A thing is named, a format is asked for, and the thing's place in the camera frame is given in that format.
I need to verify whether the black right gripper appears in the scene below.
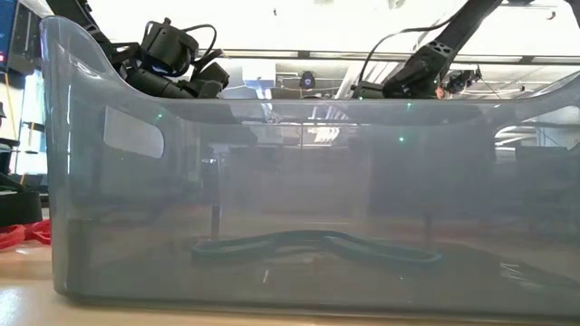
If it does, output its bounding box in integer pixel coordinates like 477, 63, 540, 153
352, 43, 457, 100

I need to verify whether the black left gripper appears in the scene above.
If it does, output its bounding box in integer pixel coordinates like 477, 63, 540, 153
120, 61, 231, 100

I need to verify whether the white hanging box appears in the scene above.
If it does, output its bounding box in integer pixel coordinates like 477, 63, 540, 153
233, 61, 274, 99

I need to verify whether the grey translucent plastic basket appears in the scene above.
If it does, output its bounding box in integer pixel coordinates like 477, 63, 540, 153
39, 15, 580, 318

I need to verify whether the black hanging camera rig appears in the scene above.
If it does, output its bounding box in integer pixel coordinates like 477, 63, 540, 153
446, 67, 482, 94

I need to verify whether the black round hanging camera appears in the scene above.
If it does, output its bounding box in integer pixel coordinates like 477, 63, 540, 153
298, 71, 317, 91

